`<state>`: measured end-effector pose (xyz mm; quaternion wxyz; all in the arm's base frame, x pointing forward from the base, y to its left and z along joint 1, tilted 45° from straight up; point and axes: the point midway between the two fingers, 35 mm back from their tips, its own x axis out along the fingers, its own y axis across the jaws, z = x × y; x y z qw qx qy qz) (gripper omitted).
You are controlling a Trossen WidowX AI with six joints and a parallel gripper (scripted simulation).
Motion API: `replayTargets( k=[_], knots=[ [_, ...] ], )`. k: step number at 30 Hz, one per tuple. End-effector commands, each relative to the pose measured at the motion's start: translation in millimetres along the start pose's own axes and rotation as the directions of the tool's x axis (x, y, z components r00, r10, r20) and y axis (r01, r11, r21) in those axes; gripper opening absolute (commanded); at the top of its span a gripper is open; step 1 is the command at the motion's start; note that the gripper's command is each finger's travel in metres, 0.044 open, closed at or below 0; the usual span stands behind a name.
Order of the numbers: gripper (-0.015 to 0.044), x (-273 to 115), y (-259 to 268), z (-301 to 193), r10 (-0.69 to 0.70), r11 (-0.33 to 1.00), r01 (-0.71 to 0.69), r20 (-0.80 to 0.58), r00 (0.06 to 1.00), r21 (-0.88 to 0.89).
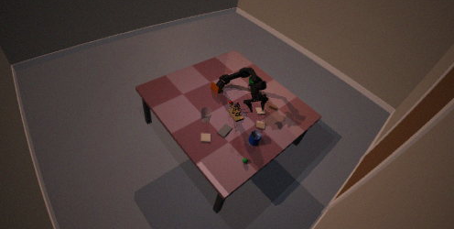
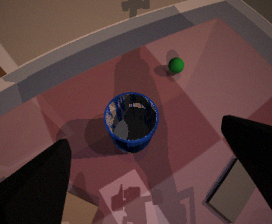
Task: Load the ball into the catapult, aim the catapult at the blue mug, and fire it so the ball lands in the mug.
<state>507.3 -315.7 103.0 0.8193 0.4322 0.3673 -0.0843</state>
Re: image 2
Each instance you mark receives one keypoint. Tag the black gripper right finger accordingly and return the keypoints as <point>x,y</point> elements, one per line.
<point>251,142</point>

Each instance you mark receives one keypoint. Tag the green ball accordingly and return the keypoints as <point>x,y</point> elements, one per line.
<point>176,65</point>

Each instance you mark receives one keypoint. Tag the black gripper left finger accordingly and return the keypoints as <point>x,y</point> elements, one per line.
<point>35,194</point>

